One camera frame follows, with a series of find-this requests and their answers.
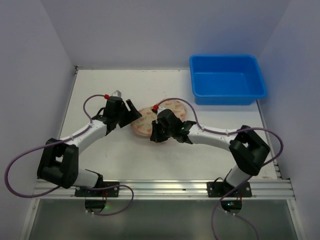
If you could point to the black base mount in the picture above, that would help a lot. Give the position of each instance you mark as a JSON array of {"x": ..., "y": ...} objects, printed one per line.
[
  {"x": 96, "y": 200},
  {"x": 232, "y": 203}
]

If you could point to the floral pink laundry bag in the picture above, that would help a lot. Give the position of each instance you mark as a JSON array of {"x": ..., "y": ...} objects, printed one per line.
[{"x": 143, "y": 126}]

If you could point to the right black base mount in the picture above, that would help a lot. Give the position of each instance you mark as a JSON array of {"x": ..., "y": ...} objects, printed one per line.
[{"x": 232, "y": 203}]

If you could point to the blue plastic bin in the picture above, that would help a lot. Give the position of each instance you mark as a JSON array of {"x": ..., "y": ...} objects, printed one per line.
[{"x": 226, "y": 79}]

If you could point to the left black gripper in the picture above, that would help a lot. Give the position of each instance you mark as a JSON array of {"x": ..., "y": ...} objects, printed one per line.
[{"x": 122, "y": 114}]

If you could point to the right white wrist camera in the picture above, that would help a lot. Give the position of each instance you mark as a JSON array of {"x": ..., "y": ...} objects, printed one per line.
[{"x": 157, "y": 109}]

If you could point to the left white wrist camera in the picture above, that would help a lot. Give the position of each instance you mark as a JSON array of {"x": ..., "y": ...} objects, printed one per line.
[{"x": 116, "y": 94}]

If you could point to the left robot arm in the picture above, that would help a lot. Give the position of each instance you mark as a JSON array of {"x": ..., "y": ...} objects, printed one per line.
[{"x": 59, "y": 163}]

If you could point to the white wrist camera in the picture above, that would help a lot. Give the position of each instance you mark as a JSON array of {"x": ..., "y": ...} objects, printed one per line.
[
  {"x": 157, "y": 109},
  {"x": 116, "y": 94}
]

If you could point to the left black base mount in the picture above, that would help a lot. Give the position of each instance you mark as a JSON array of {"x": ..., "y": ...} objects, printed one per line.
[{"x": 96, "y": 200}]

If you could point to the aluminium mounting rail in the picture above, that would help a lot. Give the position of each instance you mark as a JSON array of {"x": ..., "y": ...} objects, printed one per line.
[{"x": 255, "y": 189}]

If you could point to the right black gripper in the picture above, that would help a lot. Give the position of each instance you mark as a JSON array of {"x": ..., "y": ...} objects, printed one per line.
[{"x": 158, "y": 132}]

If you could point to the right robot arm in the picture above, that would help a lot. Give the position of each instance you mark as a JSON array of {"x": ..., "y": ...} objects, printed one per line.
[{"x": 248, "y": 149}]

